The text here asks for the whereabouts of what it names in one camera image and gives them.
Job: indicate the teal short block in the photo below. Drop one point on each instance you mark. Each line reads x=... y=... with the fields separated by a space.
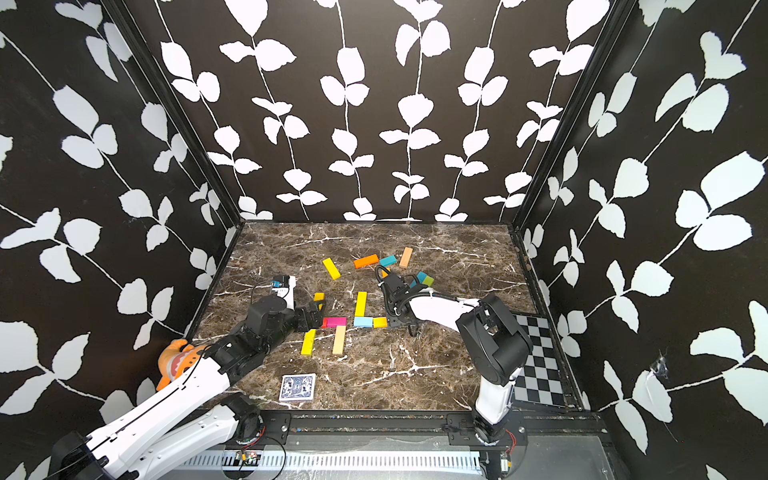
x=388 y=261

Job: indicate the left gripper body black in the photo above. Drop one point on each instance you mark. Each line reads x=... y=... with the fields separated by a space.
x=301 y=323

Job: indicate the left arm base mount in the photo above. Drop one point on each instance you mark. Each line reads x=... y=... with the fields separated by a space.
x=274 y=425

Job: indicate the yellow long block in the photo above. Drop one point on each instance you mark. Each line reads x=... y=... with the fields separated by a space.
x=319 y=297

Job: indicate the magenta block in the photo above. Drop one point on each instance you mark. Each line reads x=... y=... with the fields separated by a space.
x=334 y=322

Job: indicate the orange long block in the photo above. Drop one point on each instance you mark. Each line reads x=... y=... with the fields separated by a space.
x=366 y=261

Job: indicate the tan wood long block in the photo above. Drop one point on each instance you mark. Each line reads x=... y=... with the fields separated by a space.
x=339 y=340

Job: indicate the white perforated rail strip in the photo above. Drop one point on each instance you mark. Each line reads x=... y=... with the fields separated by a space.
x=460 y=462

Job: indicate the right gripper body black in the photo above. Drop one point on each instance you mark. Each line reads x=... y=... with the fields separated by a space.
x=393 y=317

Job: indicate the natural wood long block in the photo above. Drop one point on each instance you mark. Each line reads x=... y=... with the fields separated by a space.
x=406 y=257

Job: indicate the light blue short block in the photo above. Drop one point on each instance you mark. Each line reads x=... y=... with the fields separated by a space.
x=363 y=322

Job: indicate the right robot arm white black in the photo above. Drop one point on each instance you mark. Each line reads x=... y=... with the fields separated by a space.
x=496 y=343

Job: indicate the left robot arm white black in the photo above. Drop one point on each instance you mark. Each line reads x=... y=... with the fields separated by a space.
x=158 y=435

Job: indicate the yellow-green long block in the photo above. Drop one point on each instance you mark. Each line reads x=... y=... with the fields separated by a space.
x=308 y=342

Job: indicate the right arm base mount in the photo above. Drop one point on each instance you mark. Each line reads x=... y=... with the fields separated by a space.
x=470 y=429

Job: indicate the black white checkerboard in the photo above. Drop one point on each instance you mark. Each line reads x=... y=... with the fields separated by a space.
x=540 y=382

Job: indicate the orange plush toy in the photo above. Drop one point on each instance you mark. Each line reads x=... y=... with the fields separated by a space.
x=176 y=359

